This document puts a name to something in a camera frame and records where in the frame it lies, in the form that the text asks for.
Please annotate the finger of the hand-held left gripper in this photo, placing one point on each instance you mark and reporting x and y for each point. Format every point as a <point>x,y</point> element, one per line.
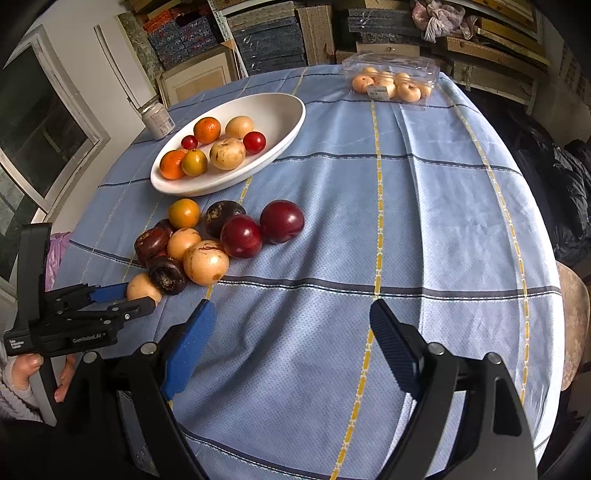
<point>134,309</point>
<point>113,291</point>

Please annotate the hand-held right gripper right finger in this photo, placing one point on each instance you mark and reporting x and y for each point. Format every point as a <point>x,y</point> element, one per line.
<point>392,346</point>

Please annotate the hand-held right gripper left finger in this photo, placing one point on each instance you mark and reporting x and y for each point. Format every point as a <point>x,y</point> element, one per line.
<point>191,350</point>

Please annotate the smooth pale peach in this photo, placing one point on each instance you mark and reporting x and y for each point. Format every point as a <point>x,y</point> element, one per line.
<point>141,284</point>

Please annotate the pale orange apple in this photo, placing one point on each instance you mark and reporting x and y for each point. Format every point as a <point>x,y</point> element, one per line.
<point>183,243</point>

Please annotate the pale yellow apple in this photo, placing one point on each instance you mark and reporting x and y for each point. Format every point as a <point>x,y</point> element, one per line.
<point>206,261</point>
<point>227,153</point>
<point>239,127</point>

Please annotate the yellow orange tomato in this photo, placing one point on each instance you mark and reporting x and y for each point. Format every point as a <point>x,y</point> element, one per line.
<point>183,213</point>

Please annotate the red plum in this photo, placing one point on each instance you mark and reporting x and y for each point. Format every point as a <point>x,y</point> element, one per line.
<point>281,221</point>
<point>241,236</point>

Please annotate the orange mandarin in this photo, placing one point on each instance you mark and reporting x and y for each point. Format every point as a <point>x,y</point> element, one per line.
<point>207,130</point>
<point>172,164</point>

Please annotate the red cherry tomato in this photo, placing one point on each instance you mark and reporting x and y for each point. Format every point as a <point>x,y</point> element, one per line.
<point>189,142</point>
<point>254,141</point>

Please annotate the white plate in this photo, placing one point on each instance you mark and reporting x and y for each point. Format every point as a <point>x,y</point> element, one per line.
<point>277,117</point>

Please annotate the person's left forearm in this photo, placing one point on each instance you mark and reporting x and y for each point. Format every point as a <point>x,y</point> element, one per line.
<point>14,406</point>

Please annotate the person's left hand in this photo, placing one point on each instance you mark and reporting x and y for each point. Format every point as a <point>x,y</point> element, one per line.
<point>18,376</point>

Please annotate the purple plastic bag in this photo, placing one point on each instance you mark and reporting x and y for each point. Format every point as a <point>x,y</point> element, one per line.
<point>55,258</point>

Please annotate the blue checked tablecloth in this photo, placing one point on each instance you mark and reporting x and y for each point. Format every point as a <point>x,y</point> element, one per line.
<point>415,207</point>

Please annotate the white framed window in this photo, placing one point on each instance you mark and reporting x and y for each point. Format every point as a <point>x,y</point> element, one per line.
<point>46,129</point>

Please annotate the silver drink can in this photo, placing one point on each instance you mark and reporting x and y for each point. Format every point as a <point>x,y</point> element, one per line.
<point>159,121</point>

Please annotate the white leaning strip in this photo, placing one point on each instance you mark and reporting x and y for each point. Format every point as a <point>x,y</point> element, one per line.
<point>125,69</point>

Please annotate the black bag on chair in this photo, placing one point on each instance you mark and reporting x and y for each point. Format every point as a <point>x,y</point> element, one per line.
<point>568,184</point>

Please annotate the stack of blue patterned boxes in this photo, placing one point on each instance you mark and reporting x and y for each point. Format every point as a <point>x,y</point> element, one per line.
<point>184,37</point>

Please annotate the group of boxed pale peaches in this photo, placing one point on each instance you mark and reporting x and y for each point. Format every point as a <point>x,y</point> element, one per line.
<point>362,83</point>

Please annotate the clear plastic clamshell box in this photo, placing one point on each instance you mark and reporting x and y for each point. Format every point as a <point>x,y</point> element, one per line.
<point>415,69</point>

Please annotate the stack of grey blue boxes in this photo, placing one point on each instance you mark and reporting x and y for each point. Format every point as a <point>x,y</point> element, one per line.
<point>268,46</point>

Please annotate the stack of wooden frames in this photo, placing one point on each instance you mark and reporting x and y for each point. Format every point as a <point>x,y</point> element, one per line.
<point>503,50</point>

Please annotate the stack of dark grey boxes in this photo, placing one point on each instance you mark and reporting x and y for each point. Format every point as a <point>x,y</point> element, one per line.
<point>383,23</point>

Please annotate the pink cloth bundle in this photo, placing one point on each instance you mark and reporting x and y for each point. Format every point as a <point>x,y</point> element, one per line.
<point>438,18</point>

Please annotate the pale wooden picture frame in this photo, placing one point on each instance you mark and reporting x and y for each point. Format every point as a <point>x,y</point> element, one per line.
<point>198,78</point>

